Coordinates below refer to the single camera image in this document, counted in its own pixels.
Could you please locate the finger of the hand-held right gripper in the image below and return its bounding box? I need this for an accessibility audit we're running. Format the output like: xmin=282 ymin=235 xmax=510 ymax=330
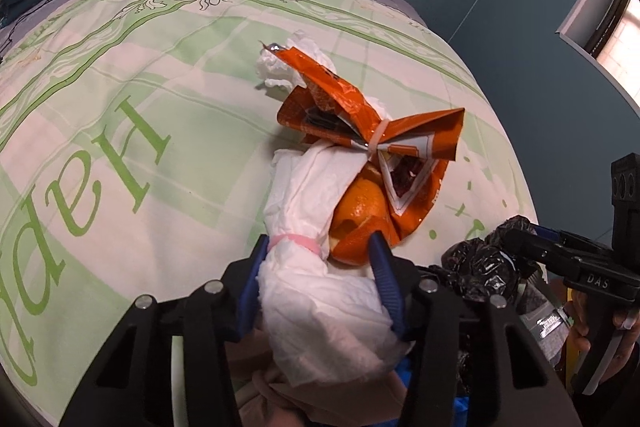
xmin=527 ymin=223 xmax=608 ymax=255
xmin=502 ymin=228 xmax=582 ymax=280

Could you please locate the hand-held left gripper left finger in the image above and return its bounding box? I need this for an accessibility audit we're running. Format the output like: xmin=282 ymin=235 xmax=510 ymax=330
xmin=60 ymin=234 xmax=273 ymax=427

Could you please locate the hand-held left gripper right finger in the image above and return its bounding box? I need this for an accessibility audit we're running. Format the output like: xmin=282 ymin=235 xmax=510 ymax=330
xmin=367 ymin=231 xmax=583 ymax=427

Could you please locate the black plastic bag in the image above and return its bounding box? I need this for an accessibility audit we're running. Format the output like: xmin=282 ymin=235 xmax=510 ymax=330
xmin=417 ymin=216 xmax=546 ymax=308

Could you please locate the white tissue bundle with band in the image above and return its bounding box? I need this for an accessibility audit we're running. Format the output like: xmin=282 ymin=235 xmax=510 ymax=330
xmin=257 ymin=142 xmax=416 ymax=388

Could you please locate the orange peel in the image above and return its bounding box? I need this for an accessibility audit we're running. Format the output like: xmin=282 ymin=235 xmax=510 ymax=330
xmin=330 ymin=164 xmax=401 ymax=268

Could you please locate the orange snack wrapper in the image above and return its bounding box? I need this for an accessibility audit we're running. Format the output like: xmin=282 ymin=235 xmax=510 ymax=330
xmin=277 ymin=47 xmax=466 ymax=248

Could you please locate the person's right hand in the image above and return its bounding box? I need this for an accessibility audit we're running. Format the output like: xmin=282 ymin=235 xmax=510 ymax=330
xmin=569 ymin=299 xmax=640 ymax=390

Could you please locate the grey labelled plastic packet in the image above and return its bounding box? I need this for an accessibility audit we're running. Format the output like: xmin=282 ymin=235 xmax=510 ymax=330
xmin=519 ymin=279 xmax=572 ymax=360

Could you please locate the beige cloth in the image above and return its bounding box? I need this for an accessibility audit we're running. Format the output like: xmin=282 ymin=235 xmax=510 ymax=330
xmin=224 ymin=327 xmax=412 ymax=427

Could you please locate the window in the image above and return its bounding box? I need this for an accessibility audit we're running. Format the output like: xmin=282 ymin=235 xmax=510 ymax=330
xmin=556 ymin=0 xmax=640 ymax=110

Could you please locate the crumpled white tissue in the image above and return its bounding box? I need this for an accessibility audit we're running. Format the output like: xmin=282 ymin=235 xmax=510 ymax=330
xmin=255 ymin=29 xmax=338 ymax=90

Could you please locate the green printed blanket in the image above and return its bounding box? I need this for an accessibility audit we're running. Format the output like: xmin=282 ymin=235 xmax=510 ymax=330
xmin=0 ymin=0 xmax=538 ymax=427

